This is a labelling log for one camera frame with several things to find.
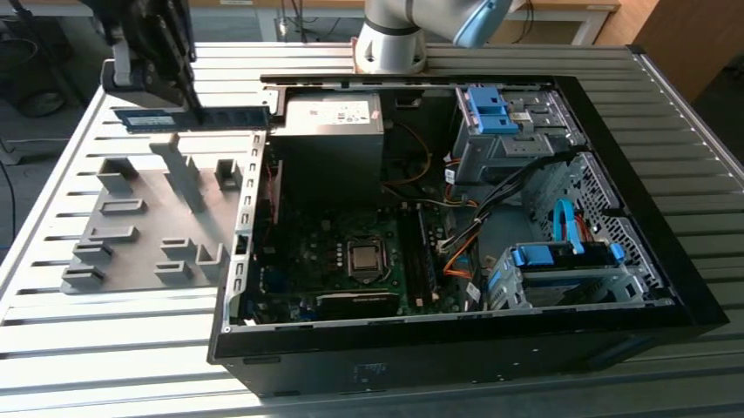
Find black graphics card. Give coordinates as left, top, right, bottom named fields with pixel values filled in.
left=315, top=288, right=403, bottom=321

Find black open PC case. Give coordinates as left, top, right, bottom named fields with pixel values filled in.
left=207, top=73, right=731, bottom=398

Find silver disk bay cage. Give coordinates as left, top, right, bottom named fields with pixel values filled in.
left=486, top=243, right=668, bottom=311

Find white framed desk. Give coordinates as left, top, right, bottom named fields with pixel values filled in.
left=502, top=0, right=621, bottom=47

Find grey parts rack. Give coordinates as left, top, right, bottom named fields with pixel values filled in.
left=60, top=130, right=246, bottom=296

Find small wooden cabinet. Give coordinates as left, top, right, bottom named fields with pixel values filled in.
left=592, top=0, right=661, bottom=47

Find green motherboard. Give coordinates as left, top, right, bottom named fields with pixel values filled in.
left=248, top=191, right=466, bottom=326

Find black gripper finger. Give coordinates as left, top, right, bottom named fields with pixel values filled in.
left=154, top=12, right=203, bottom=128

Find orange flat wire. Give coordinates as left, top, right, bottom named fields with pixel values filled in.
left=443, top=234, right=484, bottom=279

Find coloured power wires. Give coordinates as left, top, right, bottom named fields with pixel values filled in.
left=415, top=198, right=481, bottom=209

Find grey power supply unit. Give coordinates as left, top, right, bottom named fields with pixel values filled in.
left=267, top=92, right=390, bottom=210

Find blue disk carrier with disk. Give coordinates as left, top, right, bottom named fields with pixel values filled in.
left=509, top=241, right=628, bottom=267

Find CPU socket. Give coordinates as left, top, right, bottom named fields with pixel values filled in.
left=345, top=234, right=390, bottom=285

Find blue flat wire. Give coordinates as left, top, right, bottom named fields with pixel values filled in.
left=552, top=198, right=588, bottom=256

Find green RAM stick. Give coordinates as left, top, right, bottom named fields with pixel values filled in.
left=112, top=106, right=274, bottom=135

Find silver drive cage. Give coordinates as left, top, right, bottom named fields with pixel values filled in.
left=451, top=85, right=588, bottom=186

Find black wire bundle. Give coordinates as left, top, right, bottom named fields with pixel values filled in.
left=439, top=154, right=569, bottom=254

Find white background table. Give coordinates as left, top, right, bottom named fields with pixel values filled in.
left=191, top=0, right=367, bottom=43

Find black wrist camera white bracket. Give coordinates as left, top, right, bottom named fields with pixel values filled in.
left=102, top=41, right=184, bottom=108

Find black wheeled cart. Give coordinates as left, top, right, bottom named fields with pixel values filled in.
left=0, top=17, right=76, bottom=118

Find thin orange wire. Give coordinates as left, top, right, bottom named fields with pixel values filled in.
left=381, top=123, right=434, bottom=187

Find large wooden cabinet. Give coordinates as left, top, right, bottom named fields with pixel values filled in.
left=632, top=0, right=744, bottom=104

